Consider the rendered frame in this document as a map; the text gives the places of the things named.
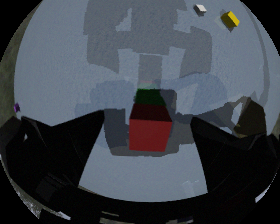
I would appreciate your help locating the red block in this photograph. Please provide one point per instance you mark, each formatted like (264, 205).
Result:
(149, 128)

